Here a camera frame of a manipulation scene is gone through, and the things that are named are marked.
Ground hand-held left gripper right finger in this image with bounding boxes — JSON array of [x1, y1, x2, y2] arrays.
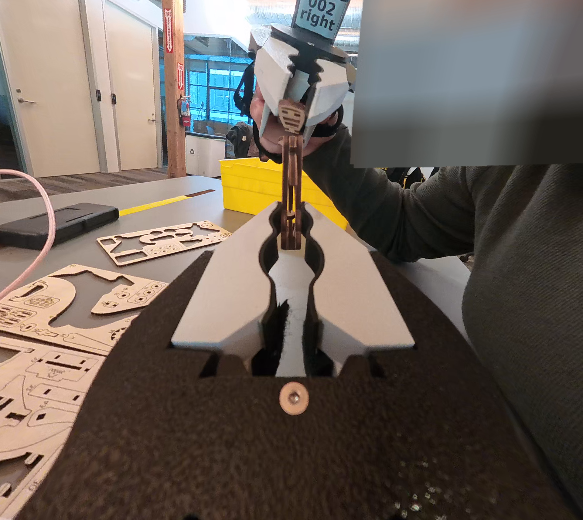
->
[[298, 203, 416, 376]]

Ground black flat case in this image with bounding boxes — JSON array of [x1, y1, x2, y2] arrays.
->
[[0, 202, 120, 251]]

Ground person's right hand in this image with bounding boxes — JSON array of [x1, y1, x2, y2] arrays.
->
[[249, 87, 343, 157]]

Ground person's right forearm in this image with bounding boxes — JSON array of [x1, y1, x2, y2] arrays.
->
[[298, 121, 583, 266]]

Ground wooden model assembly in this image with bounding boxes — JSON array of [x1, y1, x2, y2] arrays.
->
[[276, 98, 307, 252]]

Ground wooden support post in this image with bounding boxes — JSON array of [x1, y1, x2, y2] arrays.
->
[[158, 0, 187, 179]]

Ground small wooden part sheet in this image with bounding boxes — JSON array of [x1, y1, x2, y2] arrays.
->
[[96, 220, 232, 267]]

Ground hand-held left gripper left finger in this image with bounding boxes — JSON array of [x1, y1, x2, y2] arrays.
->
[[171, 201, 281, 370]]

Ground narrow white door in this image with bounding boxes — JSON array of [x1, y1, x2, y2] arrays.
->
[[102, 0, 161, 173]]

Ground wide white door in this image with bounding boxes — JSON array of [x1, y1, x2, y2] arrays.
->
[[0, 0, 102, 178]]

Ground yellow tape strip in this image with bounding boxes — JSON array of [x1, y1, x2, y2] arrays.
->
[[118, 193, 188, 217]]

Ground wooden part sheet large cutouts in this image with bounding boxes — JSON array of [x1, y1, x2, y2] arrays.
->
[[0, 263, 169, 355]]

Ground white recycling bin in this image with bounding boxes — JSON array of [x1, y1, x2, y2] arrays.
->
[[185, 134, 227, 175]]

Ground pink cable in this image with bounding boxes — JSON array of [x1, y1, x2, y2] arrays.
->
[[0, 168, 56, 298]]

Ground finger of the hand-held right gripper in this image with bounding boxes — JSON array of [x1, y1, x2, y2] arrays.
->
[[301, 62, 357, 154], [253, 28, 297, 117]]

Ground yellow plastic bin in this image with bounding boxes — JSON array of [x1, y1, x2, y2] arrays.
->
[[220, 158, 349, 230]]

